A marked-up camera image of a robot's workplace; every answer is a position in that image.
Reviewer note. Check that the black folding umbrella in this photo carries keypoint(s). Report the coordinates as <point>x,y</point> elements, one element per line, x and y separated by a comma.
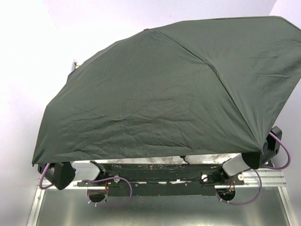
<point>193,87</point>

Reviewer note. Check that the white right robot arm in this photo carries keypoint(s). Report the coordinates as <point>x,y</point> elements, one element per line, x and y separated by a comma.
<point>253,160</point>

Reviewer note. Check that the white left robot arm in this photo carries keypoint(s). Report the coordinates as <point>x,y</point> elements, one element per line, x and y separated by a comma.
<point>61,174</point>

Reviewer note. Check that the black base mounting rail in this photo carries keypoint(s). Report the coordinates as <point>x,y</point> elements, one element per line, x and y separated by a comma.
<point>161,179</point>

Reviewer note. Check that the aluminium frame rail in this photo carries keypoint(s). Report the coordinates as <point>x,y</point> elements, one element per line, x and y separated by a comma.
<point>273,206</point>

